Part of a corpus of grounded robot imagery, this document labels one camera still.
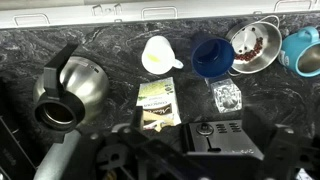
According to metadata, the white mug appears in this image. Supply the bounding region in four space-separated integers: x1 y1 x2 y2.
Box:
141 35 185 76

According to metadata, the silver cabinet door handle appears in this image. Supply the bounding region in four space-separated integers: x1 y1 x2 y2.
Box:
91 3 105 17

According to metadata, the black dish rack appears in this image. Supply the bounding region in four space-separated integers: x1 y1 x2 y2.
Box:
0 76 38 180

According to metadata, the steel thermal carafe black lid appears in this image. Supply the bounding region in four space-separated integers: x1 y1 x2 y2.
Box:
32 43 110 135

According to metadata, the green white tea box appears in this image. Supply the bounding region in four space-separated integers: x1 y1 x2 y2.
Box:
135 77 183 132

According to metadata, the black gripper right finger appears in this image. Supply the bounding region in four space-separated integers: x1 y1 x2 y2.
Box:
240 105 269 148

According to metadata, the clear glass jar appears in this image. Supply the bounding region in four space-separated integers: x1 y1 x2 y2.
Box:
205 75 243 114

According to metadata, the red beans heap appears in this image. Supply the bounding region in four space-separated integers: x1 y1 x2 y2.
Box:
234 35 265 63

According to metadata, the silver drawer handle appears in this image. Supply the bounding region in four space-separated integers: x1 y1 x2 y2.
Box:
13 13 51 27
141 6 179 20
274 0 313 12

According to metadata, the teal mug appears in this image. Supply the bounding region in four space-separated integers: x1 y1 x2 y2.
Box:
278 25 320 78

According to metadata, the white lower cabinet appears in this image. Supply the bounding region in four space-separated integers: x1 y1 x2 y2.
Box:
0 0 320 30

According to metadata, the dark blue plastic cup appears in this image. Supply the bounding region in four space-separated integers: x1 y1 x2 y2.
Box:
190 31 236 79

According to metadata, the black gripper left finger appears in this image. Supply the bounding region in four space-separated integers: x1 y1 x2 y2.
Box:
130 105 147 134

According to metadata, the steel bowl with handles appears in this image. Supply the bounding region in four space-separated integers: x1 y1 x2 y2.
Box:
225 14 284 75

